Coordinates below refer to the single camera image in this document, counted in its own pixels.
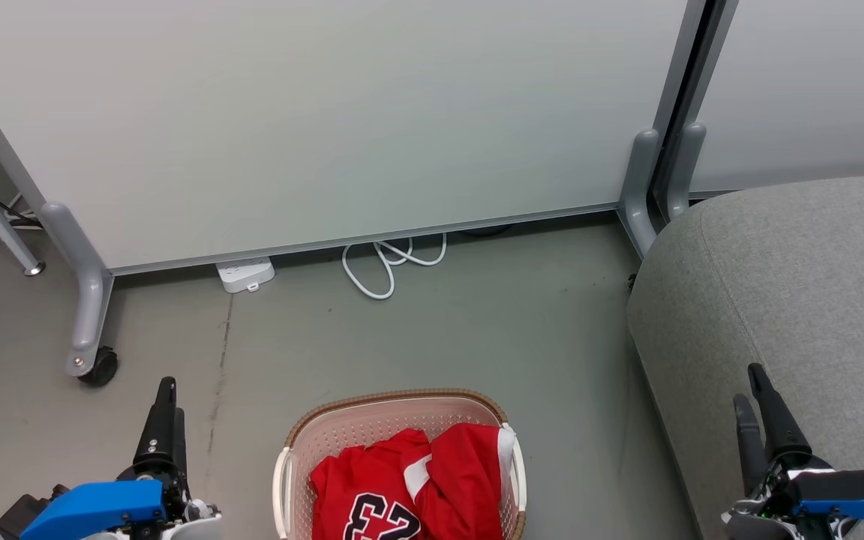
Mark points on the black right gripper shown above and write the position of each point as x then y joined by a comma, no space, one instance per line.
784,487

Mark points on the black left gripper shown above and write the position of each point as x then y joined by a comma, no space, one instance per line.
192,521

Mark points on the red jersey with number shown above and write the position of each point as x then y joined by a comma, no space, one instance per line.
357,480

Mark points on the grey fabric sofa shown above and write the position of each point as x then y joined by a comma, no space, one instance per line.
777,285

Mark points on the black caster wheel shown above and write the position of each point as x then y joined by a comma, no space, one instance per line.
102,367

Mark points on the grey partition leg with caster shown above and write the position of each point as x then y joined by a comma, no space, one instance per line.
88,292

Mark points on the white power strip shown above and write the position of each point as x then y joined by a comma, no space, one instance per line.
246,274

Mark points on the beige plastic laundry basket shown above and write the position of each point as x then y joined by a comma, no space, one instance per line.
372,424

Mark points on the grey curved partition leg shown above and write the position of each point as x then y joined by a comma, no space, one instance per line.
638,195
685,165

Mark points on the narrow white partition panel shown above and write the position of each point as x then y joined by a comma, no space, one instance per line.
814,90

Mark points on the large white partition panel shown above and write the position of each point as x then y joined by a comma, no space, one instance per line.
327,112

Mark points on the blue left wrist camera bracket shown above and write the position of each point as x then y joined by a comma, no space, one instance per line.
94,506

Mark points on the blue wrist camera bracket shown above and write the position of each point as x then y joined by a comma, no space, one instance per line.
94,506
852,491

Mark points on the blue right wrist camera bracket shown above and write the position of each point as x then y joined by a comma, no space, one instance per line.
852,491

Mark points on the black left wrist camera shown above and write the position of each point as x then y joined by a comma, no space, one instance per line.
23,514

